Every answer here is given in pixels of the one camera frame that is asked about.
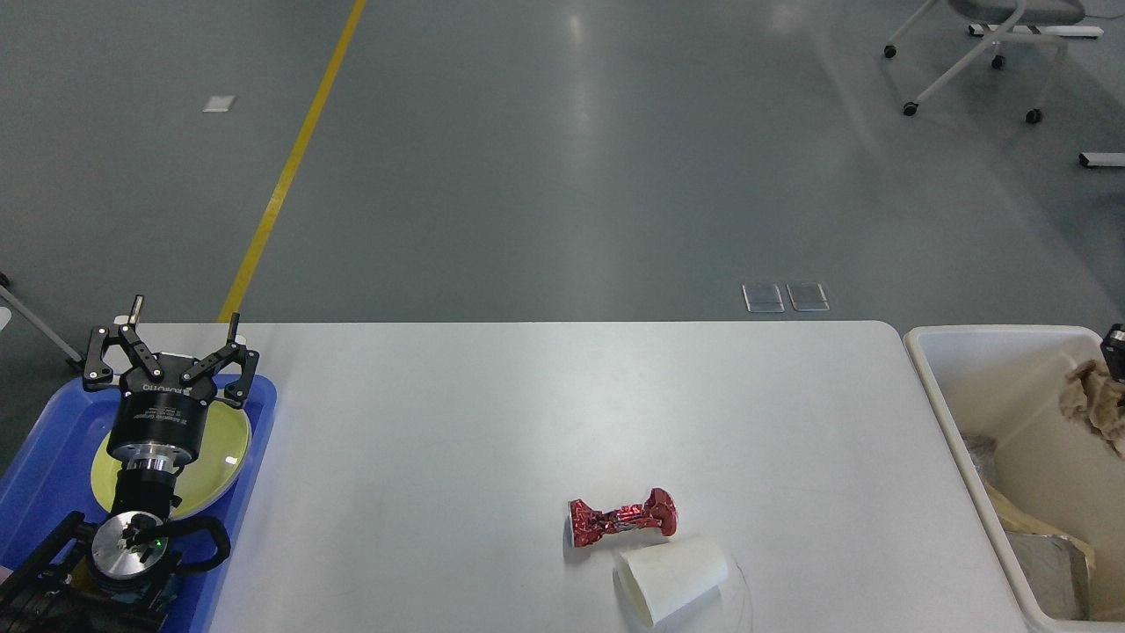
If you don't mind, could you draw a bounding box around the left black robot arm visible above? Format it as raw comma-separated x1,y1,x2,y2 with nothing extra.
3,295,260,632

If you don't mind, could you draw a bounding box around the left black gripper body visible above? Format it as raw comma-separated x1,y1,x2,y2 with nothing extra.
107,376,218,474

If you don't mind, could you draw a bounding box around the large paper bag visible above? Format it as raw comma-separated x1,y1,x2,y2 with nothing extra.
982,481,1097,579

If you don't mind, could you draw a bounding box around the pale green plate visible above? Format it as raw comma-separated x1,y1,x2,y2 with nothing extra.
189,404,253,519

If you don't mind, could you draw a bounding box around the clear floor plate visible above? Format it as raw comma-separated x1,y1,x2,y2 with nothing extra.
743,283,788,314
785,283,831,311

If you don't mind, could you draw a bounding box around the white office chair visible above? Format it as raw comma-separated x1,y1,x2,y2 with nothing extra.
901,1,1086,126

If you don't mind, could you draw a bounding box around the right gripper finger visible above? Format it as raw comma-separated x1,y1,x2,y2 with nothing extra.
1100,324,1125,385

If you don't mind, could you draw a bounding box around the white floor rail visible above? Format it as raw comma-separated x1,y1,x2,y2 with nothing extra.
1078,152,1125,169

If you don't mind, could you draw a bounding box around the brown paper ball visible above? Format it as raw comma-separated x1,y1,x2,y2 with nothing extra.
1058,360,1124,460

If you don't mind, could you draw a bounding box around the clear plastic bag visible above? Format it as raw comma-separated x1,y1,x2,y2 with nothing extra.
1005,532,1092,621

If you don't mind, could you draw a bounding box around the yellow plastic plate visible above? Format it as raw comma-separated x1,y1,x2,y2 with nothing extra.
90,403,252,519

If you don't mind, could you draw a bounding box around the white paper cup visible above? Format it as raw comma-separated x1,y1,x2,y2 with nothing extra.
615,537,729,629

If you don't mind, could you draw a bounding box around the left clear floor plate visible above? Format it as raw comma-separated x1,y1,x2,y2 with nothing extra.
743,283,788,314

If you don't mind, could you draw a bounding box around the blue plastic tray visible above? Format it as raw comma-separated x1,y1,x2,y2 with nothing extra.
0,376,278,633

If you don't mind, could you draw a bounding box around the right clear floor plate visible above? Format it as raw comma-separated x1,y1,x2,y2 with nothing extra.
785,283,831,311

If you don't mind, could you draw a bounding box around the red foil wrapper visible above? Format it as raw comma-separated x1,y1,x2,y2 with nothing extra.
568,486,680,549

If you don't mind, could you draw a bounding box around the beige plastic bin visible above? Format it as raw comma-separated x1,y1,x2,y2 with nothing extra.
905,325,1124,632

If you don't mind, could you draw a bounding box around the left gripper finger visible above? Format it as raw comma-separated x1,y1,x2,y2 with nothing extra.
176,313,262,410
82,295,167,392

